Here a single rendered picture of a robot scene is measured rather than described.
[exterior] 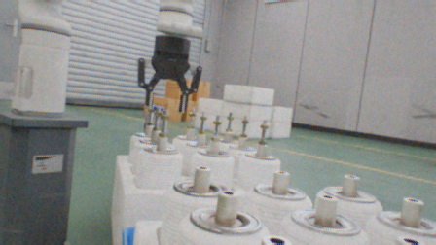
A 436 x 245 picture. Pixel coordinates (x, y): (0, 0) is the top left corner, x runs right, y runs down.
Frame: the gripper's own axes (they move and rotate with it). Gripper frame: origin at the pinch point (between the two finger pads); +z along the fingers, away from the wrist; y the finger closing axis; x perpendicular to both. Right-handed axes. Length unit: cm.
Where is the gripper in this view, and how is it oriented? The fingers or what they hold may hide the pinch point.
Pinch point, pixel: (165, 104)
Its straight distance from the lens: 76.7
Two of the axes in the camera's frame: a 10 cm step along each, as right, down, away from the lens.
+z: -1.1, 9.9, 0.6
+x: 3.4, 1.0, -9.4
